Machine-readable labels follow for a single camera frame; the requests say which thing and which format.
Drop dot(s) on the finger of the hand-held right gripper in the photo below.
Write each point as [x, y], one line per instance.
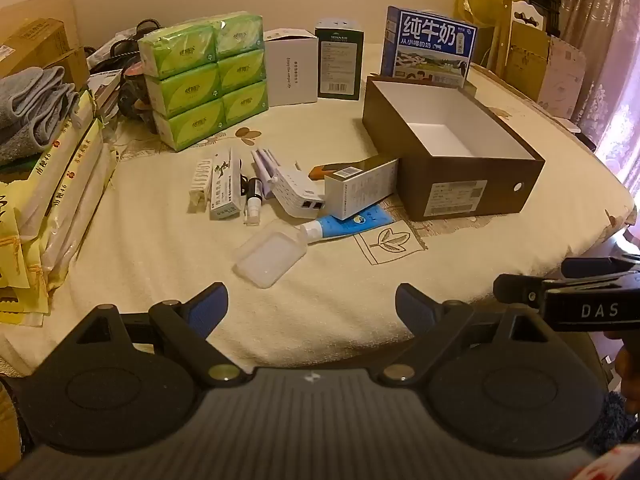
[517, 290]
[595, 267]

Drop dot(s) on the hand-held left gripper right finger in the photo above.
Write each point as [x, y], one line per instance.
[415, 306]

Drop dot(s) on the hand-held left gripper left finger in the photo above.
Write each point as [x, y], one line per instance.
[207, 310]

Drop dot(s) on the clear plastic tray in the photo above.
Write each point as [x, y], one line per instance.
[270, 255]

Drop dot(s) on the blue white tube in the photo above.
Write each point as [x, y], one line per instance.
[345, 225]

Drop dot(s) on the small white spray bottle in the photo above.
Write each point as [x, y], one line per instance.
[253, 200]

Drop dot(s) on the green white medicine box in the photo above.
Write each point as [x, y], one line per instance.
[226, 185]

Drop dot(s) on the clear vial strip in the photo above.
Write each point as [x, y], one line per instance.
[198, 182]

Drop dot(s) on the small white barcode box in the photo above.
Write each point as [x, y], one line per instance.
[360, 190]

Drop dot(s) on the brown cardboard box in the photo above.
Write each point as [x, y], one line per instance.
[450, 172]

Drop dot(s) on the white network adapter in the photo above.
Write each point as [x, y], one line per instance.
[295, 190]

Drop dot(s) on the purple pen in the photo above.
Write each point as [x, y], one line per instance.
[264, 167]

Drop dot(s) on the person's right hand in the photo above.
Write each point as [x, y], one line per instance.
[631, 365]

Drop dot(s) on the dark flat object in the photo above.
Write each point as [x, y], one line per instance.
[582, 137]

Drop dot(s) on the white rice bag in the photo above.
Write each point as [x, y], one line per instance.
[95, 200]
[75, 200]

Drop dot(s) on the red white patterned clothing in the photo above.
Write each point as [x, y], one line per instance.
[610, 465]

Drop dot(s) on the stack of yellow packets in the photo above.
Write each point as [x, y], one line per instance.
[17, 260]

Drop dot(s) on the yellow packet stack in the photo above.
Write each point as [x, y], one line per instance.
[55, 175]

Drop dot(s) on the purple patterned curtain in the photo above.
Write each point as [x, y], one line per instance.
[610, 60]

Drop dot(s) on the pack of green tissue packets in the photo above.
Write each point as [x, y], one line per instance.
[200, 85]

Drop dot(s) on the dark round bag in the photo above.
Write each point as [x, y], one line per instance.
[132, 95]

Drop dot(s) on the white printed packet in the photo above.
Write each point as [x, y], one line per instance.
[107, 87]

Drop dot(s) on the dark green box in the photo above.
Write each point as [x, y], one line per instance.
[340, 65]

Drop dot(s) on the white cardboard box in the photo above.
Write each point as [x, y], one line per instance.
[291, 70]

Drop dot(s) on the blue milk carton box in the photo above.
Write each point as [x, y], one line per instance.
[430, 45]

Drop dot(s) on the white carved wooden panel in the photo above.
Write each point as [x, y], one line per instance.
[525, 12]

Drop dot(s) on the grey towel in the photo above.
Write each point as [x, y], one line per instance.
[30, 110]

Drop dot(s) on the tan cardboard box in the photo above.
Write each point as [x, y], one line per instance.
[35, 47]

